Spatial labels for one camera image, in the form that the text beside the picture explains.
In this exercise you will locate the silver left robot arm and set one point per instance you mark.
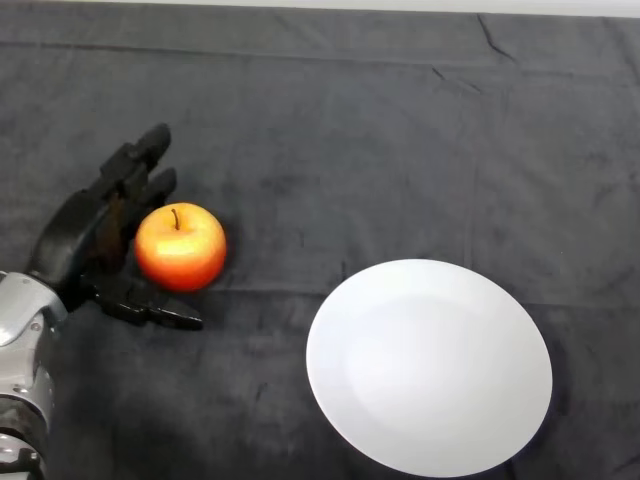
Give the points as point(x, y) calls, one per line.
point(25, 330)

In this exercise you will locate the white round plate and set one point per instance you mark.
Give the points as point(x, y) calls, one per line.
point(430, 370)

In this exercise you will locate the black cloth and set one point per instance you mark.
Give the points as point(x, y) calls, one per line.
point(320, 150)

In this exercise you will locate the red yellow apple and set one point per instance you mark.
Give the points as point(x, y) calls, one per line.
point(181, 252)

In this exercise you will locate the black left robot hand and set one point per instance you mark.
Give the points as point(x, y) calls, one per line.
point(75, 240)

